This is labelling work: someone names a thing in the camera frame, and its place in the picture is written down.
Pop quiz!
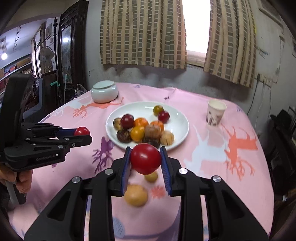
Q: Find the red cherry tomato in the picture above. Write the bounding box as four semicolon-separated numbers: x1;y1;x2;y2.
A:
74;126;90;136
130;143;161;175

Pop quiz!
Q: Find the yellow green round fruit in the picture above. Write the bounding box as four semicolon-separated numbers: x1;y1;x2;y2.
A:
113;118;122;131

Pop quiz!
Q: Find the large dark plum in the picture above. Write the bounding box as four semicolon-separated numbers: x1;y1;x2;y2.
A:
120;114;134;130

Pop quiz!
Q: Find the orange yellow tomato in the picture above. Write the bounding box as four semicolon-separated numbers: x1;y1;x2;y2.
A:
130;126;144;143

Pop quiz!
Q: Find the pale yellow round fruit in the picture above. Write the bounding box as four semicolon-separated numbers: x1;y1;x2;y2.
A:
124;184;149;207

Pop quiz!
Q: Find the large orange mandarin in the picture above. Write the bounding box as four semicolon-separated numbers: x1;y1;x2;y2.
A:
150;120;164;131

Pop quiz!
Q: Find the yellow green tomato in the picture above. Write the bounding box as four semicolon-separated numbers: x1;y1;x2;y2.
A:
153;105;164;116

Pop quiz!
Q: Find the striped pepino melon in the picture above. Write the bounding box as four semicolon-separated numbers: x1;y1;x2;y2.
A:
159;131;175;146

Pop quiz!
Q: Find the dark red plum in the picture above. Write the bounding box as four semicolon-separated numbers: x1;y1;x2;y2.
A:
158;110;170;123

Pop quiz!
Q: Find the person left hand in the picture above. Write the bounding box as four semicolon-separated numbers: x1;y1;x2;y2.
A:
0;164;33;194

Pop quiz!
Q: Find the white lidded ceramic jar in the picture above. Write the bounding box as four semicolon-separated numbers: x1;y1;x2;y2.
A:
91;80;118;103

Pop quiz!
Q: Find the dark wooden cabinet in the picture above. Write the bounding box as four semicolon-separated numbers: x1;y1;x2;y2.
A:
57;1;89;87

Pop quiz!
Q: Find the standing electric fan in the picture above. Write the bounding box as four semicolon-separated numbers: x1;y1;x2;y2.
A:
39;46;54;74

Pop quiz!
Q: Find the black tv stand shelf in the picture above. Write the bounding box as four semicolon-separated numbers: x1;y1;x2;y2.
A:
266;109;295;195

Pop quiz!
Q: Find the small yellow longan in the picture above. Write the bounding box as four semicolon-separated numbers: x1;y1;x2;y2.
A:
144;171;159;183

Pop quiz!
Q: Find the white oval plate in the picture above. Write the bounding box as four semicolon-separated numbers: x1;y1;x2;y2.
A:
105;101;189;150

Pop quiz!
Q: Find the patterned paper cup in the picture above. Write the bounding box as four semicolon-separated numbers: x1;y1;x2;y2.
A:
206;99;227;126

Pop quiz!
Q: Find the left checkered curtain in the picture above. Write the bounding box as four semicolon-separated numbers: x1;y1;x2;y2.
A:
100;0;187;69

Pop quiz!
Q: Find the checkered curtain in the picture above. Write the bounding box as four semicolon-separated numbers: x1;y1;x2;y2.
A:
100;0;187;69
204;0;256;88

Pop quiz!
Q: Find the right checkered curtain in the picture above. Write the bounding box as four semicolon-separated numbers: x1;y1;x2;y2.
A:
204;0;256;88

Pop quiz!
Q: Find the wall power socket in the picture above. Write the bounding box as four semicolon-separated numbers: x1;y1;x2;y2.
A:
256;73;273;88

